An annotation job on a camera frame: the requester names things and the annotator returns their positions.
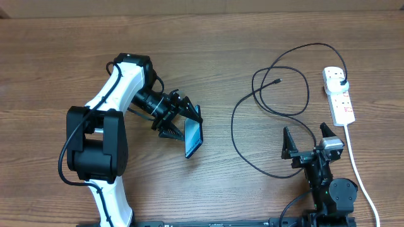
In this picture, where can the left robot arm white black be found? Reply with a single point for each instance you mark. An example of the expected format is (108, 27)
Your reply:
(96, 146)

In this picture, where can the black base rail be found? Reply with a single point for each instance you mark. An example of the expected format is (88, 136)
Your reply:
(272, 222)

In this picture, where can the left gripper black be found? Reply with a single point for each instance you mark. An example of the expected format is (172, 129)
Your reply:
(164, 122)

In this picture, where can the white power strip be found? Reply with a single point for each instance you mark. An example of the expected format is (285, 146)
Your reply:
(341, 109)

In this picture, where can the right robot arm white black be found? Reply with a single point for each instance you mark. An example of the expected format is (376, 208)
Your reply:
(333, 197)

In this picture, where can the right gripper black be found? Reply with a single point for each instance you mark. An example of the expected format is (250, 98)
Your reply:
(300, 157)

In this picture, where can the blue smartphone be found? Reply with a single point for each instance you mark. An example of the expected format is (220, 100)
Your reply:
(193, 137)

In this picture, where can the white charger plug adapter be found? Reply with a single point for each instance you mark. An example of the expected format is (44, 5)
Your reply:
(334, 86)

